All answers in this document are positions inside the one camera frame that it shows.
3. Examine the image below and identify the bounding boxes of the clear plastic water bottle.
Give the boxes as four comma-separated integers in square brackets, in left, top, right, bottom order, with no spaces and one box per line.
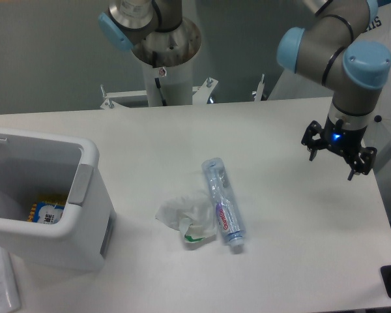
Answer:
[201,158,245,250]

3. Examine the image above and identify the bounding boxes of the white metal base frame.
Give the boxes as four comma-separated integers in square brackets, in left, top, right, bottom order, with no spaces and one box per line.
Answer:
[99,73,268,110]

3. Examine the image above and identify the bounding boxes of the yellow blue snack packet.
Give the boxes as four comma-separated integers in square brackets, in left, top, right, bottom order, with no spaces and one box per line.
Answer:
[26,194,67,225]

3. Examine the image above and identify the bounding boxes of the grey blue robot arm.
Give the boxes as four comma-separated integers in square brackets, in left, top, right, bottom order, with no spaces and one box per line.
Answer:
[98,1,391,175]

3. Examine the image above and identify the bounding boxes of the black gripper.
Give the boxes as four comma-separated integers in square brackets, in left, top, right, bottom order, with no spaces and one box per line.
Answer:
[301,118,377,181]

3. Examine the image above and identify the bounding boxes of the white plastic trash can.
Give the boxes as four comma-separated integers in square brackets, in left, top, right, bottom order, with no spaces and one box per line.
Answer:
[0,128,116,271]

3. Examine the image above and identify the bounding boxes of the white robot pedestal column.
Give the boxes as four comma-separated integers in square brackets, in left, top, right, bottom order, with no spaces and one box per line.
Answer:
[128,18,203,107]

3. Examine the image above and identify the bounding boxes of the white paper sheet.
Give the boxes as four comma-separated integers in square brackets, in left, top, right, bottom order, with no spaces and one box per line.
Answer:
[0,247,22,312]

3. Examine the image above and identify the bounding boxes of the white superior umbrella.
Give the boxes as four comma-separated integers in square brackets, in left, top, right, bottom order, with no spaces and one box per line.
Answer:
[267,3,391,173]

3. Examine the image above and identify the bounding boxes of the crumpled white paper wrapper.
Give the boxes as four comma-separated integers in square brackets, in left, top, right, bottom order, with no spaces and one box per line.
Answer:
[155,190,218,244]

